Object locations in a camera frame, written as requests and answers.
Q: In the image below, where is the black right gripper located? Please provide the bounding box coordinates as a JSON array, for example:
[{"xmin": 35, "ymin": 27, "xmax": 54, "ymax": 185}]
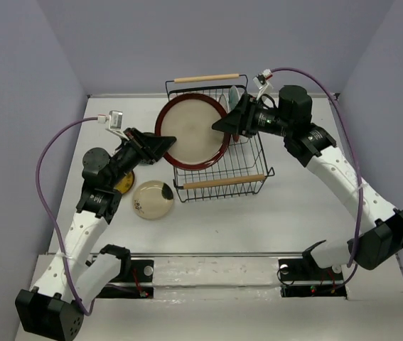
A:
[{"xmin": 211, "ymin": 93, "xmax": 293, "ymax": 138}]

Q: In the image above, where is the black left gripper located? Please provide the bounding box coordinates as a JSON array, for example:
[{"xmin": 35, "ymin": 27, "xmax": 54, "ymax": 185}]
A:
[{"xmin": 107, "ymin": 128, "xmax": 177, "ymax": 188}]

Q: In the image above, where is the red plate with teal flower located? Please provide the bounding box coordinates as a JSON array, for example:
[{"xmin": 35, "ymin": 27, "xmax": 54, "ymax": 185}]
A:
[{"xmin": 227, "ymin": 85, "xmax": 245, "ymax": 144}]

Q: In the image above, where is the yellow plate with dark rim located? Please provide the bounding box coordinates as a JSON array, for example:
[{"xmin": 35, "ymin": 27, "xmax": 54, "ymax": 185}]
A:
[{"xmin": 114, "ymin": 170, "xmax": 136, "ymax": 195}]

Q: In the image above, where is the large dark red rimmed plate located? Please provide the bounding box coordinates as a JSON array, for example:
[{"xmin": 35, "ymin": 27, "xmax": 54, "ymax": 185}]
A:
[{"xmin": 154, "ymin": 92, "xmax": 231, "ymax": 171}]

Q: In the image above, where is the cream plate with black patch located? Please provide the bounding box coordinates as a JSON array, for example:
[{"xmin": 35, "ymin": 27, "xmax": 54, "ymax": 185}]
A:
[{"xmin": 132, "ymin": 180, "xmax": 174, "ymax": 220}]

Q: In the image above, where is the blue floral green plate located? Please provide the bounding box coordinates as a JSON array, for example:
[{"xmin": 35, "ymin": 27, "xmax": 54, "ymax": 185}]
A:
[{"xmin": 139, "ymin": 160, "xmax": 156, "ymax": 166}]

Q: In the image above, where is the white plate with orange sunburst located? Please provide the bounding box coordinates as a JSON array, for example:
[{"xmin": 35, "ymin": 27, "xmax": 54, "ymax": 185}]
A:
[{"xmin": 218, "ymin": 94, "xmax": 230, "ymax": 114}]

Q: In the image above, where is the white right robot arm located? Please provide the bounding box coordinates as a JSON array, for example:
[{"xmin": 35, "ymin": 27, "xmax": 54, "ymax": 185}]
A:
[{"xmin": 212, "ymin": 85, "xmax": 403, "ymax": 278}]

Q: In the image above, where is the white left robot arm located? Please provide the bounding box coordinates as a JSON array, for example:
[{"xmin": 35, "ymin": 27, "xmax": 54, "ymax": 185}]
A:
[{"xmin": 15, "ymin": 128, "xmax": 176, "ymax": 340}]

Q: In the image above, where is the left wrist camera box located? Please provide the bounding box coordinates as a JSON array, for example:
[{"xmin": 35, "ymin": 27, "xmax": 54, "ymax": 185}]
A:
[{"xmin": 106, "ymin": 110, "xmax": 124, "ymax": 138}]

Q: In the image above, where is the black wire dish rack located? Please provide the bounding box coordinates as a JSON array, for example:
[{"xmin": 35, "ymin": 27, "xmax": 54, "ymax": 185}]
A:
[{"xmin": 165, "ymin": 74, "xmax": 275, "ymax": 203}]

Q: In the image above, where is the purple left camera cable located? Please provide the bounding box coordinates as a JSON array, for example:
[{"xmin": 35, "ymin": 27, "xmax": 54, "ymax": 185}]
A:
[{"xmin": 36, "ymin": 115, "xmax": 108, "ymax": 316}]

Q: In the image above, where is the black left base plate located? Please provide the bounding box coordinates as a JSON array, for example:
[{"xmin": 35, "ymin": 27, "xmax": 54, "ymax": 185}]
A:
[{"xmin": 97, "ymin": 259, "xmax": 154, "ymax": 299}]

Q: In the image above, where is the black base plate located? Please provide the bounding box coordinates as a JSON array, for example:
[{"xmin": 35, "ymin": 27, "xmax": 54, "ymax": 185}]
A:
[
  {"xmin": 276, "ymin": 258, "xmax": 347, "ymax": 298},
  {"xmin": 97, "ymin": 259, "xmax": 154, "ymax": 299}
]

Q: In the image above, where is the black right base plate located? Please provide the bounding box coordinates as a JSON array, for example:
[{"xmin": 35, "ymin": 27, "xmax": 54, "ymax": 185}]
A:
[{"xmin": 276, "ymin": 258, "xmax": 347, "ymax": 298}]

